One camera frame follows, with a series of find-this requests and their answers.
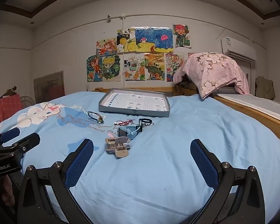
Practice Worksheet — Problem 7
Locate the person's left hand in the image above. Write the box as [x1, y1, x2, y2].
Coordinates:
[0, 175, 16, 206]

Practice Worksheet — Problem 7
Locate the blue wrist watch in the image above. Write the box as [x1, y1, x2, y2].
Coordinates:
[118, 124, 144, 141]

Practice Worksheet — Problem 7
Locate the white mattress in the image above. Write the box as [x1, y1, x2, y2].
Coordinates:
[215, 93, 280, 122]

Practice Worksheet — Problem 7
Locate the beige hair claw clip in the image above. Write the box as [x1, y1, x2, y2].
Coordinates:
[105, 136, 131, 158]

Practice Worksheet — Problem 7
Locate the grey shallow tray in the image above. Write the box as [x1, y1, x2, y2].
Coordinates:
[98, 88, 170, 118]

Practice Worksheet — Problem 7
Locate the red plaid cloth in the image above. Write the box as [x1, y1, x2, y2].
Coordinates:
[0, 94, 23, 128]

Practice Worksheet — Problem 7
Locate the wooden bed frame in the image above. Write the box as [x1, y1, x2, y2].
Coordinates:
[94, 84, 280, 146]

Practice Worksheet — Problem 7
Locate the round standing fan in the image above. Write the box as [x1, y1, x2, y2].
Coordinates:
[20, 96, 35, 109]

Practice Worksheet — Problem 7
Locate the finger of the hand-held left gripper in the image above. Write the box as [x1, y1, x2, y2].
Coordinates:
[2, 132, 41, 156]
[0, 127, 21, 145]

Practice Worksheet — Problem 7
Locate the red and white bracelet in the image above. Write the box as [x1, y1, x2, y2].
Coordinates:
[114, 119, 135, 127]

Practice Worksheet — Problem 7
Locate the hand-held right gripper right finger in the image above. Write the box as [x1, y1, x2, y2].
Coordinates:
[190, 139, 266, 224]

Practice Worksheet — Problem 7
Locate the white air conditioner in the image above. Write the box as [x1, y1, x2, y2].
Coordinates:
[221, 37, 257, 62]

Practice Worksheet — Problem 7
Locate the group of wall drawings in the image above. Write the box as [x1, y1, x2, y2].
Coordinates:
[86, 24, 192, 83]

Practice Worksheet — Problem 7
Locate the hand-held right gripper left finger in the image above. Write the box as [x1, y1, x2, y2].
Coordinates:
[16, 138, 94, 224]

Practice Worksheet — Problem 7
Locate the metal key rings striped strap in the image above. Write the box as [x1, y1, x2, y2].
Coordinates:
[139, 118, 154, 127]

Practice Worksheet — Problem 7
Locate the pink floral pillow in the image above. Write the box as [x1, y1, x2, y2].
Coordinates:
[173, 52, 251, 99]

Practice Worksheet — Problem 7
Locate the olive green hanging jacket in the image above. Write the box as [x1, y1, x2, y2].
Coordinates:
[255, 76, 276, 100]

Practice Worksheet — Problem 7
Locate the black hair tie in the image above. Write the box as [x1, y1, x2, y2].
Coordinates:
[87, 111, 105, 124]

